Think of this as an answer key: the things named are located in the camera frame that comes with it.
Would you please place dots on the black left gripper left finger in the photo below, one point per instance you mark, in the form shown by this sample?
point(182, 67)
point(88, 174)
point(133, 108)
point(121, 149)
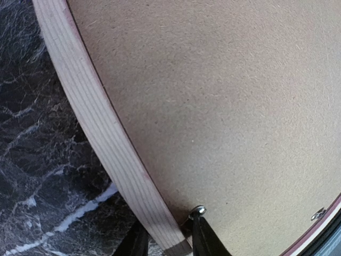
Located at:
point(135, 243)

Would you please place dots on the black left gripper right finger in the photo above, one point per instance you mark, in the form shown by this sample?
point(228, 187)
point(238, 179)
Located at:
point(204, 239)

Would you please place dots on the brown cardboard backing board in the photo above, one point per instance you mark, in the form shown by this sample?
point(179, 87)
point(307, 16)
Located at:
point(234, 105)

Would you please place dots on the light wooden picture frame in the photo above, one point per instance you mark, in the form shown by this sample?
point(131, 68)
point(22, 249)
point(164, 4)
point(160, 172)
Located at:
point(103, 128)

